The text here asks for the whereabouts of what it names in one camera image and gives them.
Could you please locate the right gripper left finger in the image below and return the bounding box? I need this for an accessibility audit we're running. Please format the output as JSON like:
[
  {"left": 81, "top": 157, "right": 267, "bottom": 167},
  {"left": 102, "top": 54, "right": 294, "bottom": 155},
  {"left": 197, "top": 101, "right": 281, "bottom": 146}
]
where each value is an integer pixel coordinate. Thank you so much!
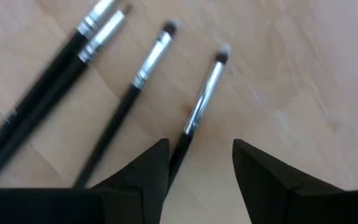
[{"left": 91, "top": 138, "right": 171, "bottom": 224}]

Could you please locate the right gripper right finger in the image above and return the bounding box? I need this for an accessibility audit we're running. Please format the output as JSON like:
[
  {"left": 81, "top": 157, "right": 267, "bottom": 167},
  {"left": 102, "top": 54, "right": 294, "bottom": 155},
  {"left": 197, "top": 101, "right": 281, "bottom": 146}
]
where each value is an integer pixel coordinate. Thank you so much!
[{"left": 232, "top": 138, "right": 343, "bottom": 224}]

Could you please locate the black makeup brush silver ferrule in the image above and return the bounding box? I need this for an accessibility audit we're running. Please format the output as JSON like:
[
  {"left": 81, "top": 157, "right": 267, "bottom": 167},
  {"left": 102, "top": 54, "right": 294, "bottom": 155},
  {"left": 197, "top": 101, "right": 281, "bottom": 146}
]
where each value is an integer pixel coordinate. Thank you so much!
[
  {"left": 0, "top": 0, "right": 119, "bottom": 170},
  {"left": 72, "top": 18, "right": 181, "bottom": 190},
  {"left": 165, "top": 43, "right": 232, "bottom": 195},
  {"left": 0, "top": 2, "right": 133, "bottom": 189}
]

